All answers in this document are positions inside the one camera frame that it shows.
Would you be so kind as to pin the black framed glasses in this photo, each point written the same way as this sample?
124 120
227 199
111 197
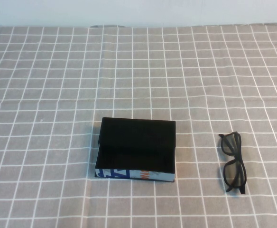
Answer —
239 159

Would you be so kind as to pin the black printed glasses case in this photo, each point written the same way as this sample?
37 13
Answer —
133 135

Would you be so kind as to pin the grey white checkered tablecloth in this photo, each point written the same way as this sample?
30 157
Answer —
46 95

